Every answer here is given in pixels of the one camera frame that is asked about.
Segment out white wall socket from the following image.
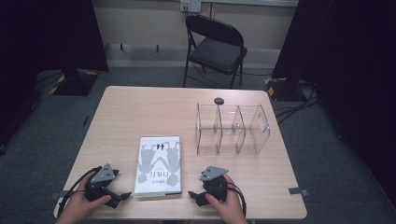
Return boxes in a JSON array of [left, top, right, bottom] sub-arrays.
[[180, 0, 203, 14]]

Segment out person's left hand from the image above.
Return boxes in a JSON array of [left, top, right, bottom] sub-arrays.
[[64, 180, 112, 222]]

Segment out black curtain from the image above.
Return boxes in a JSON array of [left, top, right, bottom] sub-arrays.
[[0, 0, 110, 153], [272, 0, 396, 206]]

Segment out white book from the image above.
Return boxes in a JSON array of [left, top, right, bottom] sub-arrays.
[[134, 135, 183, 199]]

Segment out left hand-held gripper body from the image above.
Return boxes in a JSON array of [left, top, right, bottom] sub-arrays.
[[84, 162, 117, 203]]

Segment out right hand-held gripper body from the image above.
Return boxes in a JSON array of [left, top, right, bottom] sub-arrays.
[[199, 166, 229, 203]]

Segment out black floor cables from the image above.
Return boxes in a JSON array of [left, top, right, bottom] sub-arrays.
[[274, 79, 321, 125]]

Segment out grey tape piece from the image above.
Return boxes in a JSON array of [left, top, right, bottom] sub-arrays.
[[288, 187, 309, 198], [49, 189, 71, 201]]

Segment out right hand-held gripper cable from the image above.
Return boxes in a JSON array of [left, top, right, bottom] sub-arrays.
[[225, 181, 248, 218]]

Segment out clear acrylic book rack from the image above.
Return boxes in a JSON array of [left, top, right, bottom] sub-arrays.
[[195, 102, 271, 157]]

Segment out person's right hand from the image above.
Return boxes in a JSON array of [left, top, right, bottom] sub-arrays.
[[205, 173, 245, 219]]

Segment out black stand base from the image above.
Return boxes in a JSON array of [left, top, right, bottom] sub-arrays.
[[264, 77, 302, 102], [49, 68, 100, 97]]

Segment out black folding chair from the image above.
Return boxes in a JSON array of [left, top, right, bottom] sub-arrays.
[[182, 13, 248, 91]]

